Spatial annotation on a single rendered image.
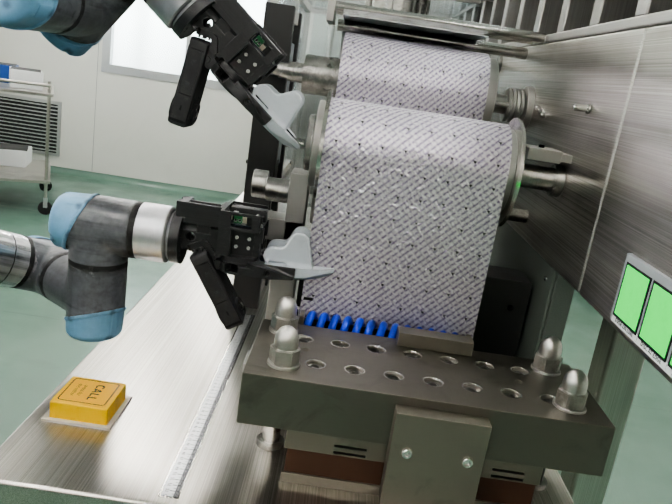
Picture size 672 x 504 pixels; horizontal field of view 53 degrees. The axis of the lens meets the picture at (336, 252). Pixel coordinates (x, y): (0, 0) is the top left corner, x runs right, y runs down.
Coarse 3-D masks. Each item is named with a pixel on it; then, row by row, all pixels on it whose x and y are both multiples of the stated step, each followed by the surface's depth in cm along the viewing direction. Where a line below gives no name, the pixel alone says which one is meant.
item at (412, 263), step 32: (320, 192) 85; (352, 192) 85; (320, 224) 86; (352, 224) 86; (384, 224) 86; (416, 224) 86; (448, 224) 86; (480, 224) 85; (320, 256) 87; (352, 256) 87; (384, 256) 87; (416, 256) 87; (448, 256) 87; (480, 256) 87; (320, 288) 88; (352, 288) 88; (384, 288) 88; (416, 288) 88; (448, 288) 88; (480, 288) 88; (384, 320) 89; (416, 320) 89; (448, 320) 89
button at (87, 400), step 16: (80, 384) 84; (96, 384) 84; (112, 384) 85; (64, 400) 80; (80, 400) 80; (96, 400) 81; (112, 400) 81; (64, 416) 79; (80, 416) 79; (96, 416) 79; (112, 416) 82
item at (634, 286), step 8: (632, 272) 63; (624, 280) 65; (632, 280) 63; (640, 280) 61; (648, 280) 60; (624, 288) 64; (632, 288) 63; (640, 288) 61; (624, 296) 64; (632, 296) 62; (640, 296) 61; (624, 304) 64; (632, 304) 62; (640, 304) 61; (616, 312) 65; (624, 312) 64; (632, 312) 62; (624, 320) 63; (632, 320) 62; (632, 328) 61
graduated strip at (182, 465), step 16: (240, 336) 111; (224, 368) 99; (224, 384) 94; (208, 400) 89; (208, 416) 85; (192, 432) 81; (192, 448) 78; (176, 464) 75; (192, 464) 75; (176, 480) 72; (160, 496) 69; (176, 496) 69
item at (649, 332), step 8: (656, 288) 58; (656, 296) 58; (664, 296) 57; (648, 304) 59; (656, 304) 58; (664, 304) 56; (648, 312) 59; (656, 312) 58; (664, 312) 56; (648, 320) 59; (656, 320) 57; (664, 320) 56; (648, 328) 58; (656, 328) 57; (664, 328) 56; (640, 336) 60; (648, 336) 58; (656, 336) 57; (664, 336) 56; (656, 344) 57; (664, 344) 55; (664, 352) 55
